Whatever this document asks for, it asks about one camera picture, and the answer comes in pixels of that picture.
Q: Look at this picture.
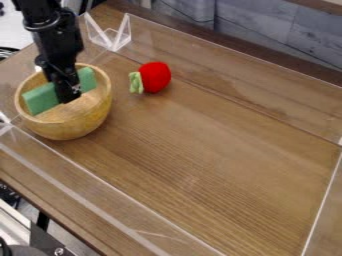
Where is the brown wooden bowl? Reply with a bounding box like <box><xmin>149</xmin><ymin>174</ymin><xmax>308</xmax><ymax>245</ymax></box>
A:
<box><xmin>13</xmin><ymin>63</ymin><xmax>112</xmax><ymax>140</ymax></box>

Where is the red plush strawberry toy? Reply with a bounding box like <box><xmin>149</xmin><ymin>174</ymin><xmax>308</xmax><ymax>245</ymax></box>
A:
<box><xmin>128</xmin><ymin>62</ymin><xmax>171</xmax><ymax>94</ymax></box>

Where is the green rectangular block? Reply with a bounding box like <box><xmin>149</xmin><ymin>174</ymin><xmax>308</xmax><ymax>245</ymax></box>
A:
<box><xmin>21</xmin><ymin>67</ymin><xmax>97</xmax><ymax>115</ymax></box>

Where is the clear acrylic tray wall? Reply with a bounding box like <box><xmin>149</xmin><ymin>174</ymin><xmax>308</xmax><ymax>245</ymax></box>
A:
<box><xmin>0</xmin><ymin>112</ymin><xmax>224</xmax><ymax>256</ymax></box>

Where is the black device under table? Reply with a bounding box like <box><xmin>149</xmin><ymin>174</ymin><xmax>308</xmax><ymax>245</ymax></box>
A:
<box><xmin>0</xmin><ymin>228</ymin><xmax>77</xmax><ymax>256</ymax></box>

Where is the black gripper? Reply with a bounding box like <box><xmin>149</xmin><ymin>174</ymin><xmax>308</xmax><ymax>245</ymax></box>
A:
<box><xmin>24</xmin><ymin>9</ymin><xmax>84</xmax><ymax>104</ymax></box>

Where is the clear acrylic corner bracket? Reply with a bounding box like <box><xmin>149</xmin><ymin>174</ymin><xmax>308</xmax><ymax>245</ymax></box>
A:
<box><xmin>84</xmin><ymin>13</ymin><xmax>132</xmax><ymax>52</ymax></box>

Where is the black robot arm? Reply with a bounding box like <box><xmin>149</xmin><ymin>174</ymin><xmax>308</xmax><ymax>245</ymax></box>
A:
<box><xmin>12</xmin><ymin>0</ymin><xmax>84</xmax><ymax>103</ymax></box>

